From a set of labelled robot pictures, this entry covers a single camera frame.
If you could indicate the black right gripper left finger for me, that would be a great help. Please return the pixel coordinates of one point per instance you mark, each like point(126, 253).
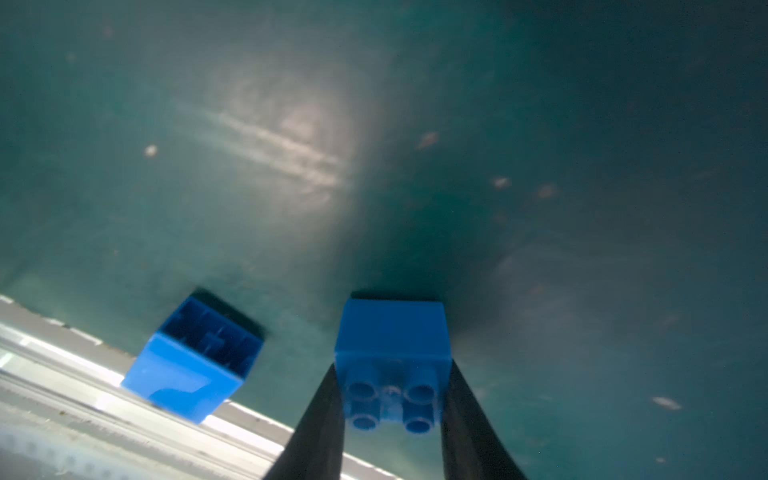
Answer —
point(315, 450)

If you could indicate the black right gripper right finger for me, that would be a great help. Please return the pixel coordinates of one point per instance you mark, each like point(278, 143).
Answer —
point(471, 449)

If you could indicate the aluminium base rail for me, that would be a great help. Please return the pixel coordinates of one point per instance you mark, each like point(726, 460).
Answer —
point(65, 415)

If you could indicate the blue lego brick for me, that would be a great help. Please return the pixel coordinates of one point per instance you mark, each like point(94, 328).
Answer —
point(197, 359)
point(393, 361)

